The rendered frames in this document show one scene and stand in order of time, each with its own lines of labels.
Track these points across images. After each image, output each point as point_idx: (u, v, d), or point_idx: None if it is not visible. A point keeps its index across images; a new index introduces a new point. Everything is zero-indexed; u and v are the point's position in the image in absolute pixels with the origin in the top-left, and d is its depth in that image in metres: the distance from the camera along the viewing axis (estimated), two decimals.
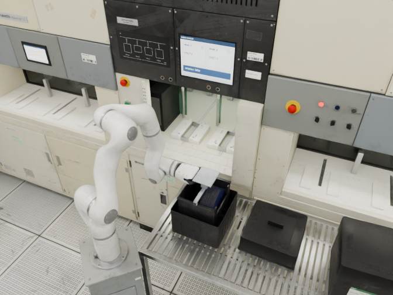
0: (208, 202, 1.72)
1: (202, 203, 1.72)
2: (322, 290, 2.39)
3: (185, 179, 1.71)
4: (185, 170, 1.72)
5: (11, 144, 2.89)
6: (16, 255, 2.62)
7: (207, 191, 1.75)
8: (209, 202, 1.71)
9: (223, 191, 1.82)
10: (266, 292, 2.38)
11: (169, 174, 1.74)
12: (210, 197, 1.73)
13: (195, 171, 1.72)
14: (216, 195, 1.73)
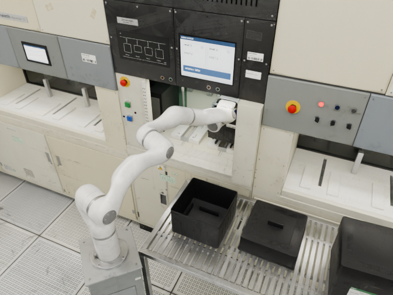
0: None
1: None
2: (322, 290, 2.39)
3: (233, 108, 2.02)
4: (227, 105, 2.01)
5: (11, 144, 2.89)
6: (16, 255, 2.62)
7: None
8: None
9: None
10: (266, 292, 2.38)
11: None
12: None
13: (227, 100, 2.05)
14: None
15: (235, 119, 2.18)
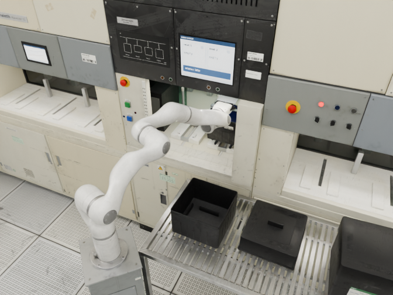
0: None
1: None
2: (322, 290, 2.39)
3: (229, 110, 2.02)
4: (223, 106, 2.01)
5: (11, 144, 2.89)
6: (16, 255, 2.62)
7: None
8: None
9: None
10: (266, 292, 2.38)
11: None
12: None
13: (224, 102, 2.05)
14: (234, 106, 2.19)
15: (234, 119, 2.17)
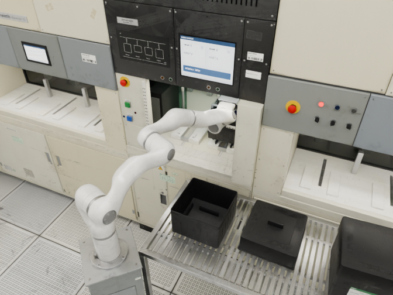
0: None
1: None
2: (322, 290, 2.39)
3: (233, 110, 2.04)
4: (227, 106, 2.02)
5: (11, 144, 2.89)
6: (16, 255, 2.62)
7: None
8: None
9: None
10: (266, 292, 2.38)
11: None
12: None
13: (227, 102, 2.07)
14: None
15: (235, 119, 2.19)
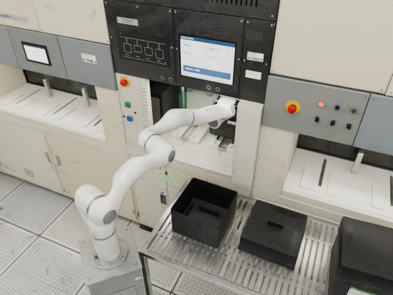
0: None
1: None
2: (322, 290, 2.39)
3: (233, 105, 2.04)
4: (227, 102, 2.02)
5: (11, 144, 2.89)
6: (16, 255, 2.62)
7: None
8: None
9: None
10: (266, 292, 2.38)
11: None
12: None
13: (227, 98, 2.07)
14: None
15: (237, 115, 2.20)
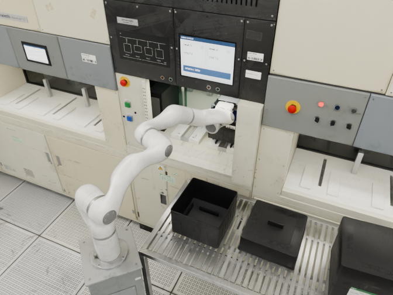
0: None
1: None
2: (322, 290, 2.39)
3: (231, 110, 2.02)
4: (226, 106, 2.01)
5: (11, 144, 2.89)
6: (16, 255, 2.62)
7: None
8: None
9: None
10: (266, 292, 2.38)
11: None
12: None
13: (226, 102, 2.05)
14: None
15: (235, 119, 2.19)
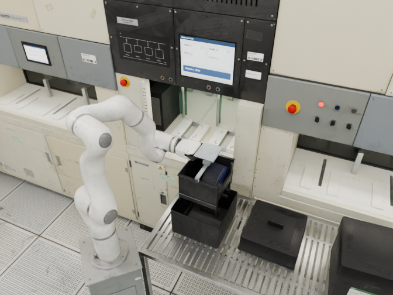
0: (210, 179, 1.61)
1: (204, 181, 1.62)
2: (322, 290, 2.39)
3: (186, 155, 1.61)
4: (186, 146, 1.62)
5: (11, 144, 2.89)
6: (16, 255, 2.62)
7: (210, 168, 1.64)
8: (211, 179, 1.61)
9: (227, 169, 1.72)
10: (266, 292, 2.38)
11: (169, 150, 1.65)
12: (213, 174, 1.63)
13: (197, 147, 1.62)
14: (219, 172, 1.63)
15: None
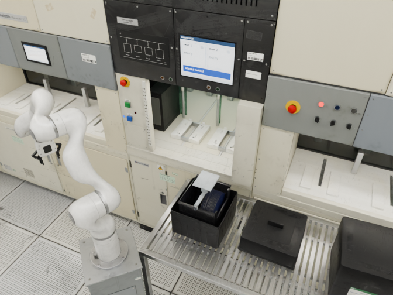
0: (209, 205, 1.73)
1: (203, 207, 1.74)
2: (322, 290, 2.39)
3: None
4: None
5: (11, 144, 2.89)
6: (16, 255, 2.62)
7: (208, 195, 1.76)
8: (209, 206, 1.72)
9: (224, 195, 1.84)
10: (266, 292, 2.38)
11: None
12: (210, 201, 1.74)
13: None
14: (217, 199, 1.74)
15: None
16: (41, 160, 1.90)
